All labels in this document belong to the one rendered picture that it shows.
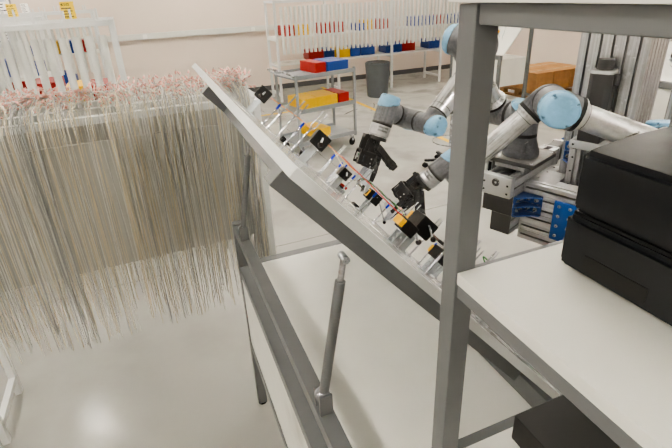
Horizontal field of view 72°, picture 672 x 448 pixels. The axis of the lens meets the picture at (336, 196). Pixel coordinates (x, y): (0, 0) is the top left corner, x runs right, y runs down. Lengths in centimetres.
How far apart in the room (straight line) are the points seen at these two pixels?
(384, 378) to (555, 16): 116
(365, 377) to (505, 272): 82
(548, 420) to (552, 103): 98
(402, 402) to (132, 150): 137
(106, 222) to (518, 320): 182
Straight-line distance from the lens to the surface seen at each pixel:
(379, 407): 140
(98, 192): 213
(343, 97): 583
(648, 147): 72
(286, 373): 150
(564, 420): 101
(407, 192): 171
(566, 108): 164
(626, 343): 66
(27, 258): 225
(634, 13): 47
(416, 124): 168
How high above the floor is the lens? 185
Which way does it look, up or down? 24 degrees down
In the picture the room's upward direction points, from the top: 3 degrees counter-clockwise
